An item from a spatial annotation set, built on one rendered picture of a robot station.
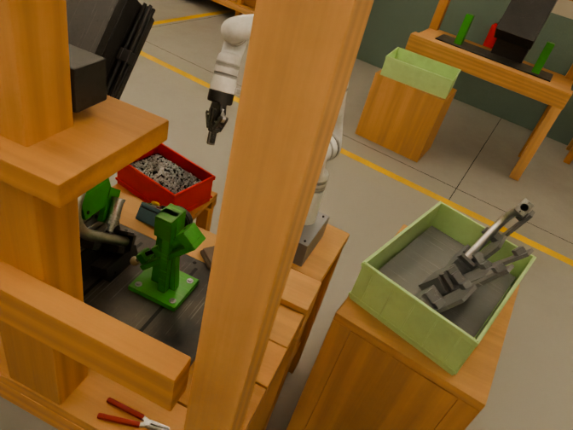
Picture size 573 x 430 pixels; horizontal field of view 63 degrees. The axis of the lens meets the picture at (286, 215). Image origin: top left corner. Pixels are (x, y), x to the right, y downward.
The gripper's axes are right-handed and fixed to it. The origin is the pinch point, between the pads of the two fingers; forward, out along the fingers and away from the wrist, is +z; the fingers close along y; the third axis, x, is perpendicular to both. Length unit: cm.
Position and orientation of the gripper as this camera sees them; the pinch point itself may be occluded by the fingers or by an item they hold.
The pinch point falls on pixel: (211, 138)
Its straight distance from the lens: 145.1
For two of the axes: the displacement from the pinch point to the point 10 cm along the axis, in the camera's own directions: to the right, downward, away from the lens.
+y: 4.9, 3.2, -8.1
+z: -2.5, 9.4, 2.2
